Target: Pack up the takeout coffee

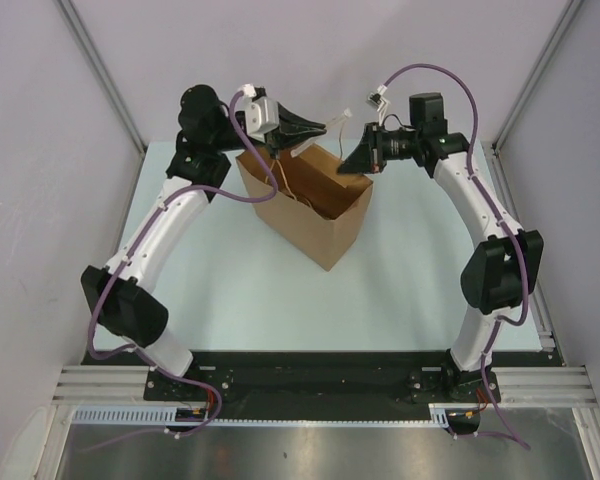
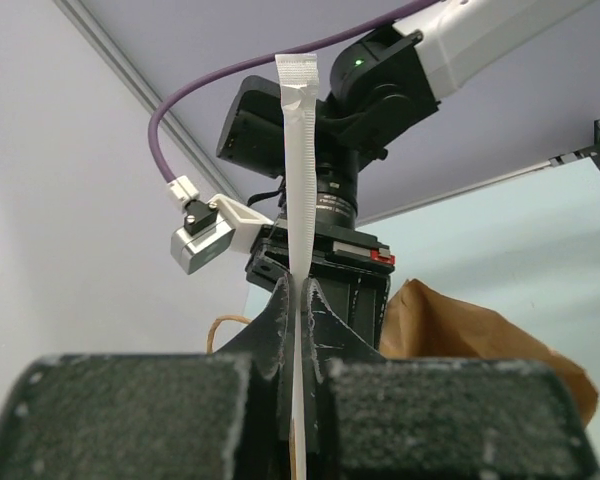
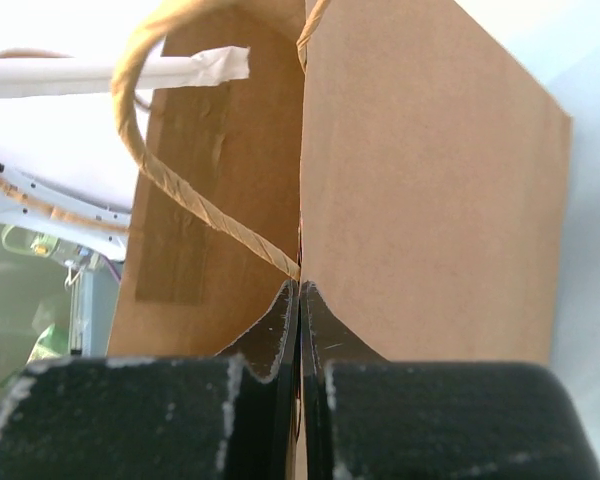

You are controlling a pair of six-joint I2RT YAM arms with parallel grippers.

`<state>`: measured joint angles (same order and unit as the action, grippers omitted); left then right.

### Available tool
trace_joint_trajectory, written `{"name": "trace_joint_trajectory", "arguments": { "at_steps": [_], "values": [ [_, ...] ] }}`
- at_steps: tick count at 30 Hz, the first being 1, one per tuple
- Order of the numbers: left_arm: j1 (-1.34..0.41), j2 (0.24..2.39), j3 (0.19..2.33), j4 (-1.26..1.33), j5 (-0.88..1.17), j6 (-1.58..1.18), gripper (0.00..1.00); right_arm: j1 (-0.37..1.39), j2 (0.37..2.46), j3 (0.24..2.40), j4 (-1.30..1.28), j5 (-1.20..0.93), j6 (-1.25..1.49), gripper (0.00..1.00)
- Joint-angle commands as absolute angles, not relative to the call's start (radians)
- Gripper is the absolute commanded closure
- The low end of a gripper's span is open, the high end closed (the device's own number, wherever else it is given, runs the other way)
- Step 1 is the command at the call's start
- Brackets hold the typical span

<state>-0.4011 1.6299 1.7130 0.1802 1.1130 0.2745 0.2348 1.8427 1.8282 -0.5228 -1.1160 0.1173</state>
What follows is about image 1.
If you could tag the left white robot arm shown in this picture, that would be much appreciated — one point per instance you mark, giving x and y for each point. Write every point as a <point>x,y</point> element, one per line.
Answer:
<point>119,294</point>

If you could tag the brown paper bag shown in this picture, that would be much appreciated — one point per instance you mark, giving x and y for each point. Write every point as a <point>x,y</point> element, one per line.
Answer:
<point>317,210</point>

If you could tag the white straw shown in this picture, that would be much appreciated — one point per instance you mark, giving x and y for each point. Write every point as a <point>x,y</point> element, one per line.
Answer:
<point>336,123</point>

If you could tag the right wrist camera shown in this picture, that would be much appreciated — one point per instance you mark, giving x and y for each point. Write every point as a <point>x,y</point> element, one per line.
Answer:
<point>377,100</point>

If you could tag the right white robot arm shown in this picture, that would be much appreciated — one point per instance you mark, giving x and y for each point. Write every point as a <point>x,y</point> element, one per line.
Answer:
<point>501,274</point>

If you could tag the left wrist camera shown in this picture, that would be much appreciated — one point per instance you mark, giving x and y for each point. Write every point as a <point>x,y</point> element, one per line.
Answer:
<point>261,112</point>

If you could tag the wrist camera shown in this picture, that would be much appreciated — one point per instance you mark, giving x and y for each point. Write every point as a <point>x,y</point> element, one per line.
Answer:
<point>377,100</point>
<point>261,112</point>

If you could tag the white slotted cable duct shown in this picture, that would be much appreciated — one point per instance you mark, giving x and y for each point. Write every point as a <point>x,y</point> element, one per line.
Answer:
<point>185,417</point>

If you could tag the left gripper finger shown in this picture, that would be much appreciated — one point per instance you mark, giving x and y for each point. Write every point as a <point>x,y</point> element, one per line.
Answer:
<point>295,138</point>
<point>290,120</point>

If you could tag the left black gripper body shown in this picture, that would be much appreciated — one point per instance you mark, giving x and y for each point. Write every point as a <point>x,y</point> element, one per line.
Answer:
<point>273,140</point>

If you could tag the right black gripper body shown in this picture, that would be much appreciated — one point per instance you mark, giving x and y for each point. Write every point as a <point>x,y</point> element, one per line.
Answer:
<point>386,146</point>

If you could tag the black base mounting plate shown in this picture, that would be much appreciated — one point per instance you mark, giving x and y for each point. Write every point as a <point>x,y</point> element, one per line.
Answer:
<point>326,386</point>

